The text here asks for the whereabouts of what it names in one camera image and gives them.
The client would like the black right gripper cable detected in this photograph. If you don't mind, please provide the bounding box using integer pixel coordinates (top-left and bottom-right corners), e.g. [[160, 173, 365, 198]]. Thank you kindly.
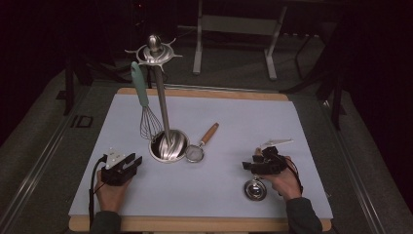
[[282, 157, 305, 197]]

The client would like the white metal stand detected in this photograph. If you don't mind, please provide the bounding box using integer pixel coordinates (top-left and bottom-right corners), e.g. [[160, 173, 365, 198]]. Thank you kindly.
[[177, 0, 288, 82]]

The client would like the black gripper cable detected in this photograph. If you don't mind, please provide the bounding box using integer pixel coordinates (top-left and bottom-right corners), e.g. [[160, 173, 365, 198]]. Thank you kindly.
[[282, 157, 305, 197], [88, 154, 108, 229]]

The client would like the steel utensil rack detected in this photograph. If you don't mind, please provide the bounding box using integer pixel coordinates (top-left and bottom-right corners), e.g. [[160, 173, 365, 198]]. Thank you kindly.
[[125, 33, 191, 164]]

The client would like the small strainer with wooden handle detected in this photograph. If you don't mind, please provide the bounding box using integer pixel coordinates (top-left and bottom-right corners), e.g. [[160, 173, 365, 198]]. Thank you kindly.
[[184, 122, 220, 164]]

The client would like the person's left hand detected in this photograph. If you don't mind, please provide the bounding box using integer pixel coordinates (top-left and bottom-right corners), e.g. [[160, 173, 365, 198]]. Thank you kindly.
[[94, 176, 132, 215]]

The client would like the white work mat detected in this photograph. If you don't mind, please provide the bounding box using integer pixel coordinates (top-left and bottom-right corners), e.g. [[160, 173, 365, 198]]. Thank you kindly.
[[68, 93, 334, 219]]

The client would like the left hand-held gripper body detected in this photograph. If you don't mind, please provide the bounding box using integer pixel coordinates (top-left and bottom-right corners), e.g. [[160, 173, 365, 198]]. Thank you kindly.
[[100, 147, 134, 187]]

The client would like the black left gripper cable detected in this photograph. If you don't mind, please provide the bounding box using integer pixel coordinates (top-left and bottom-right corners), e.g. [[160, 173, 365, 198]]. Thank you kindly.
[[88, 154, 108, 229]]

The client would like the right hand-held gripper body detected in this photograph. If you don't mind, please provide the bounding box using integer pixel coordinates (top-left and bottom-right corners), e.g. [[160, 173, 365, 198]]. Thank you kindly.
[[250, 138, 295, 176]]

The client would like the person's right hand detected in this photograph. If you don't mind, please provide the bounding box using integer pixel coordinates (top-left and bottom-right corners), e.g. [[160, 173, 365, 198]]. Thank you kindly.
[[259, 156, 304, 201]]

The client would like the whisk with green handle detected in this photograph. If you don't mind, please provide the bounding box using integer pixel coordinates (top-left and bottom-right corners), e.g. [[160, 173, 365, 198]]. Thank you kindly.
[[130, 60, 165, 141]]

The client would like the black metal stand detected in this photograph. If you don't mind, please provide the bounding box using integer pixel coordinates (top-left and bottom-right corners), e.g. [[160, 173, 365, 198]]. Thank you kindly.
[[56, 53, 132, 117], [281, 30, 348, 132]]

